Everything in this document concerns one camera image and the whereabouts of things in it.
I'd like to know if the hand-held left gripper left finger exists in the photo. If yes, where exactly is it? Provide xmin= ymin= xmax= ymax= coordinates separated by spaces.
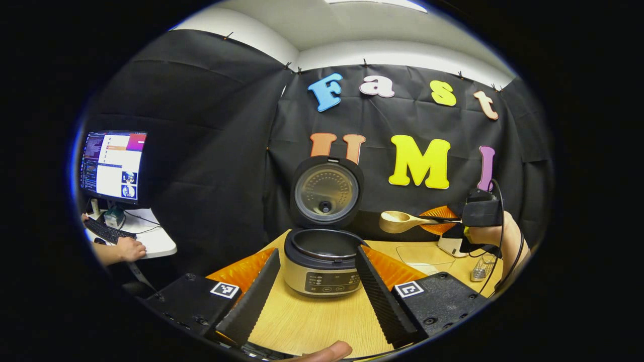
xmin=143 ymin=248 xmax=281 ymax=348

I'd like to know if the black backdrop cloth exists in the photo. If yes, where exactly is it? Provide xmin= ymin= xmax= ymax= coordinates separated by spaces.
xmin=75 ymin=29 xmax=554 ymax=297

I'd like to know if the clear plastic rice container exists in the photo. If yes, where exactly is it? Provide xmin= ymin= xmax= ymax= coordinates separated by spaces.
xmin=396 ymin=244 xmax=456 ymax=275

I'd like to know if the white toaster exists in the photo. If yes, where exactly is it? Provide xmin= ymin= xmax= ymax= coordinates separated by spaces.
xmin=437 ymin=234 xmax=471 ymax=258

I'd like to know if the ceiling light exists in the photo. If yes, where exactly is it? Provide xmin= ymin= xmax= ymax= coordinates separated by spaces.
xmin=325 ymin=0 xmax=428 ymax=13

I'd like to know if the black keyboard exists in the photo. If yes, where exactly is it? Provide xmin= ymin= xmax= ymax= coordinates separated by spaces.
xmin=83 ymin=217 xmax=137 ymax=245

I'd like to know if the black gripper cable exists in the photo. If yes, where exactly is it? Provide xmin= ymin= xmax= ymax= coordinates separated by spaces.
xmin=477 ymin=178 xmax=506 ymax=296

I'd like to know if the computer monitor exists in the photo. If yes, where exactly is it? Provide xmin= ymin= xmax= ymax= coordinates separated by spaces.
xmin=79 ymin=131 xmax=148 ymax=206

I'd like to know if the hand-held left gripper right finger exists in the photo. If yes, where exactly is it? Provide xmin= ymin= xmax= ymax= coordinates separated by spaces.
xmin=355 ymin=245 xmax=491 ymax=348

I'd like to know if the wooden spoon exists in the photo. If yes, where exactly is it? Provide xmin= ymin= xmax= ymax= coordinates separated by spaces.
xmin=379 ymin=210 xmax=461 ymax=234

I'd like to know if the clear chopstick holder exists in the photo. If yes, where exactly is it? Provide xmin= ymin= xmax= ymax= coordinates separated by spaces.
xmin=470 ymin=253 xmax=499 ymax=282

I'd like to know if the monitor stand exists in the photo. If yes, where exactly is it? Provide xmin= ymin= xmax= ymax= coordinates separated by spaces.
xmin=103 ymin=204 xmax=126 ymax=229

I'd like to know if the white side table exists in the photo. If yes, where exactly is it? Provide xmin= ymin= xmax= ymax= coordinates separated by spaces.
xmin=83 ymin=208 xmax=178 ymax=259

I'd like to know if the silver black rice cooker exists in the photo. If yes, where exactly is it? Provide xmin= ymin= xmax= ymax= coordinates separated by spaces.
xmin=283 ymin=156 xmax=370 ymax=298

